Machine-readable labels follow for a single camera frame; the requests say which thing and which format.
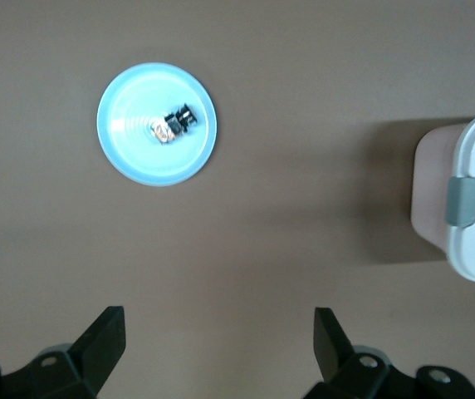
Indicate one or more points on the light blue plate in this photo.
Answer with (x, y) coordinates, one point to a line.
(138, 166)

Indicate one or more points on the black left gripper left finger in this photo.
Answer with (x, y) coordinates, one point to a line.
(92, 353)

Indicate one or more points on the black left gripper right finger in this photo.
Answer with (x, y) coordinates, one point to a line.
(337, 353)

